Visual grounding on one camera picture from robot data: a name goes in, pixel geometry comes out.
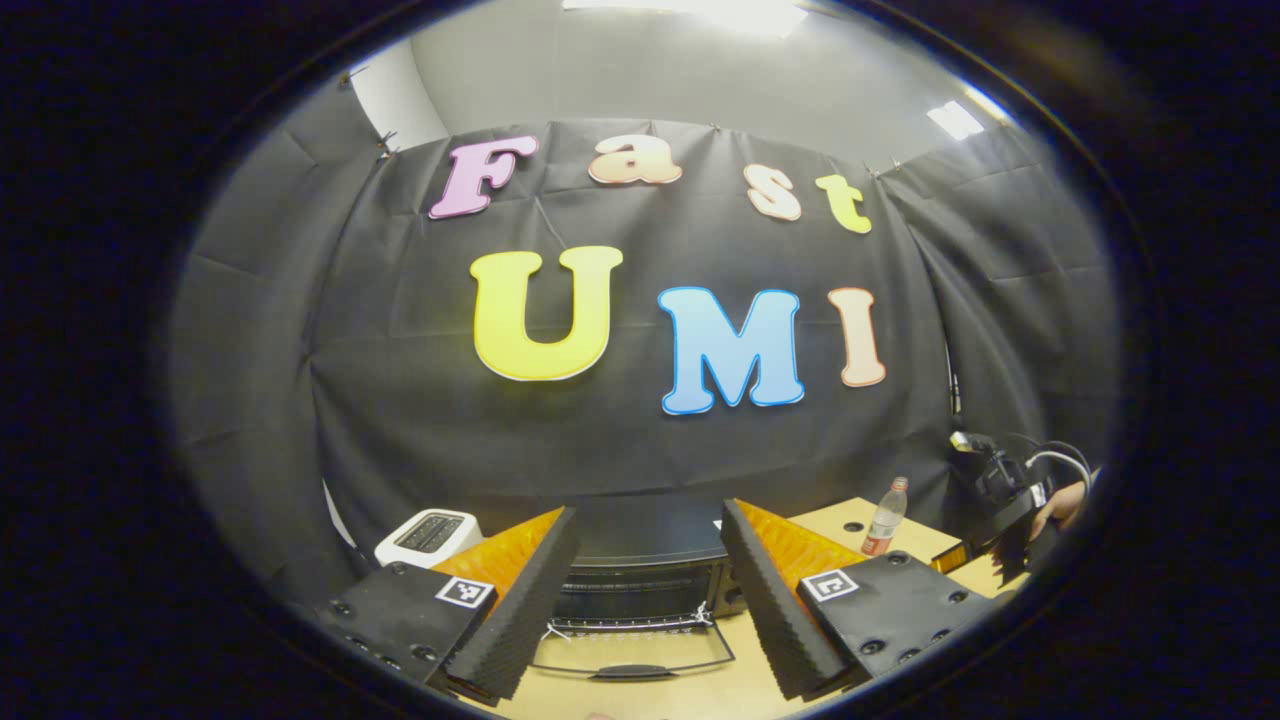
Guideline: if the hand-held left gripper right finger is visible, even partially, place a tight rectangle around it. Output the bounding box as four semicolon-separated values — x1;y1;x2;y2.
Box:
720;498;998;701

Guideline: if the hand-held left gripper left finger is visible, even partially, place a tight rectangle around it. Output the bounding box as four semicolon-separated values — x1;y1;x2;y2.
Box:
312;506;581;701

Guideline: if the black electric oven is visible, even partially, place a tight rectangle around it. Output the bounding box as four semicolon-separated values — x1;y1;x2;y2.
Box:
528;495;753;683

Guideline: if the clear red label water bottle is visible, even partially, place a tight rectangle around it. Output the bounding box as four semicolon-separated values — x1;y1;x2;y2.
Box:
862;477;910;558

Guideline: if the white toaster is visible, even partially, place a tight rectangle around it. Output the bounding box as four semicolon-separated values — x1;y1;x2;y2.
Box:
375;508;483;569

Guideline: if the small ceiling light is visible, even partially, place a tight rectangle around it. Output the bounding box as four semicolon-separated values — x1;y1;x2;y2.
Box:
927;99;987;142

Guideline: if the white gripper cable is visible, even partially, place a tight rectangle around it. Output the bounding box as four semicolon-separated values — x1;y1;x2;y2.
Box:
1025;449;1094;487

